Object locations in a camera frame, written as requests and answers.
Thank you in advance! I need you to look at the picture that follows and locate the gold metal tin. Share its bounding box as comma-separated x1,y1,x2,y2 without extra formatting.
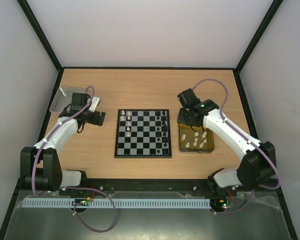
177,120,215,154

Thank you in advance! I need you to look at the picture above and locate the black magnetic chess board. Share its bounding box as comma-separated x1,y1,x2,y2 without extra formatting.
114,109,172,159

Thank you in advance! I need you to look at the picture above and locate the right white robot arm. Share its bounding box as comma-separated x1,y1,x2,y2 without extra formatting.
177,88,276,196

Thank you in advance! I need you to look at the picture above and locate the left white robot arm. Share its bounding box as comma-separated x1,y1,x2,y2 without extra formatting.
20,92,106,197

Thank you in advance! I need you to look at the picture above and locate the silver metal tray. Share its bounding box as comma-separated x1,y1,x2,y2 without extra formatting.
49,87,86,114

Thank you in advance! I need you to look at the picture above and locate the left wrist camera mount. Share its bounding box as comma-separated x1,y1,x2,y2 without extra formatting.
88,96,101,113

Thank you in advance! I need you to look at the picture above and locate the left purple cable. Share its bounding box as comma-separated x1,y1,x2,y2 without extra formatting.
31,86,118,233

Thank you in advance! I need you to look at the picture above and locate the black frame enclosure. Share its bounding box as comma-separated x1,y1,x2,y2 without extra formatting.
0,0,298,240

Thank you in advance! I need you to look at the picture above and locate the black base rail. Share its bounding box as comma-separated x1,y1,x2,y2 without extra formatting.
58,177,278,198

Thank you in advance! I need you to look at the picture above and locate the white slotted cable duct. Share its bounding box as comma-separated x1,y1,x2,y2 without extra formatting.
21,198,211,209

